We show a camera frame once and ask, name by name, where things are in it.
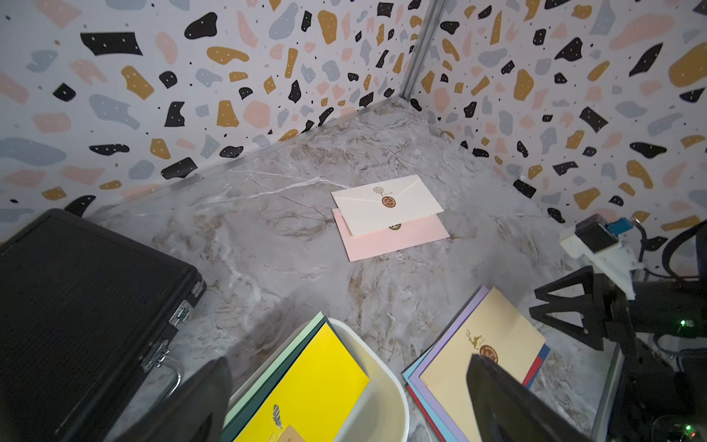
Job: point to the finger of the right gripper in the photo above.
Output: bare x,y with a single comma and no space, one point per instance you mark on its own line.
590,331
582,289

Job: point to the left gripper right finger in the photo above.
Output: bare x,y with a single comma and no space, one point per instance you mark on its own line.
505,410

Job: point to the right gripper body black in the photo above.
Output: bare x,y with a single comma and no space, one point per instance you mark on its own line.
658,307

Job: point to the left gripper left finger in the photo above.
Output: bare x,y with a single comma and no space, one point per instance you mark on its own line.
196,411

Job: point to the dark green envelope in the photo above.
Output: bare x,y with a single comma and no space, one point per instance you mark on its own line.
253,405

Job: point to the yellow envelope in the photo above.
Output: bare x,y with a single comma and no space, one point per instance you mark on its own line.
315,396

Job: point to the light green envelope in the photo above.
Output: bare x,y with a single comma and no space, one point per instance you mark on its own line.
244,393

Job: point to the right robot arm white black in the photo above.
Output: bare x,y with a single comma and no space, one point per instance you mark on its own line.
652,392

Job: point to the white storage box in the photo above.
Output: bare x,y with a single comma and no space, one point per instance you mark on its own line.
382,412

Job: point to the lavender envelope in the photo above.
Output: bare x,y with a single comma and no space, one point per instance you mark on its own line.
440,374

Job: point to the red envelope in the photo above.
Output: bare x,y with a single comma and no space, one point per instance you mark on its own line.
532,373

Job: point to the light blue envelope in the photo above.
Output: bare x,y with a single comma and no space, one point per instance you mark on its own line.
431,416

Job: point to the dark blue envelope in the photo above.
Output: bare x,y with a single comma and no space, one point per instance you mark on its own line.
542,355

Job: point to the black briefcase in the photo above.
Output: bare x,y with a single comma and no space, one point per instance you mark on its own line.
84,311

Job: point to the pink envelope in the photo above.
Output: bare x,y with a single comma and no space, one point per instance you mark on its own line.
388,240

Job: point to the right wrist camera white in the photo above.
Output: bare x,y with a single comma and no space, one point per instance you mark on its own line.
599,241

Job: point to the right corner aluminium post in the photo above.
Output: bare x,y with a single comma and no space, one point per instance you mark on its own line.
421,47

